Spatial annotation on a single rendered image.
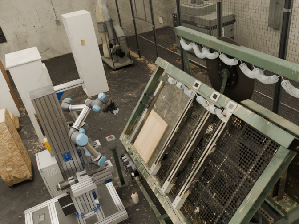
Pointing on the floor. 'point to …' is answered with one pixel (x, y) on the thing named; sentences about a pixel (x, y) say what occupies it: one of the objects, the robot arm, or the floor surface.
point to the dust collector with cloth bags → (112, 41)
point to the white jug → (135, 198)
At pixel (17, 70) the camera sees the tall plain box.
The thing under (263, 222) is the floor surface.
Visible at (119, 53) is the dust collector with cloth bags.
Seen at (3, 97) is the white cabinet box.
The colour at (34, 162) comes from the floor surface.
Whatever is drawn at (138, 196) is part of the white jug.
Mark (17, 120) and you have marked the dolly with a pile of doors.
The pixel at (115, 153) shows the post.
